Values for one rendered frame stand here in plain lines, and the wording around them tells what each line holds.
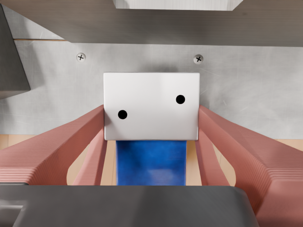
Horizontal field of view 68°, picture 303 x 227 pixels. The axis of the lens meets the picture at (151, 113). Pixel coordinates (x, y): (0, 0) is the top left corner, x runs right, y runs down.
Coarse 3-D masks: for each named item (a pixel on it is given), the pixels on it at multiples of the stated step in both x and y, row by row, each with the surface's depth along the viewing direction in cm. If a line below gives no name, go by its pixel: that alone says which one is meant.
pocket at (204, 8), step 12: (120, 0) 9; (132, 0) 9; (144, 0) 9; (156, 0) 9; (168, 0) 9; (180, 0) 9; (192, 0) 9; (204, 0) 9; (216, 0) 9; (228, 0) 9; (240, 0) 8
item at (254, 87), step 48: (48, 48) 17; (96, 48) 17; (144, 48) 17; (192, 48) 17; (240, 48) 17; (288, 48) 17; (48, 96) 17; (96, 96) 17; (240, 96) 17; (288, 96) 17
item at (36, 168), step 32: (64, 128) 8; (96, 128) 10; (0, 160) 6; (32, 160) 6; (64, 160) 7; (96, 160) 11; (0, 192) 5; (32, 192) 5; (64, 192) 5; (96, 192) 5; (128, 192) 5; (160, 192) 5; (192, 192) 5; (224, 192) 5; (0, 224) 5; (32, 224) 4; (64, 224) 4; (96, 224) 4; (128, 224) 4; (160, 224) 4; (192, 224) 4; (224, 224) 4; (256, 224) 4
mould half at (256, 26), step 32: (0, 0) 8; (32, 0) 8; (64, 0) 8; (96, 0) 8; (256, 0) 8; (288, 0) 8; (64, 32) 13; (96, 32) 13; (128, 32) 13; (160, 32) 13; (192, 32) 13; (224, 32) 13; (256, 32) 12; (288, 32) 12
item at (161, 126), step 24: (120, 72) 11; (144, 72) 11; (168, 72) 12; (192, 72) 12; (120, 96) 12; (144, 96) 12; (168, 96) 12; (192, 96) 12; (120, 120) 12; (144, 120) 12; (168, 120) 12; (192, 120) 12; (120, 144) 13; (144, 144) 13; (168, 144) 13; (120, 168) 13; (144, 168) 13; (168, 168) 13
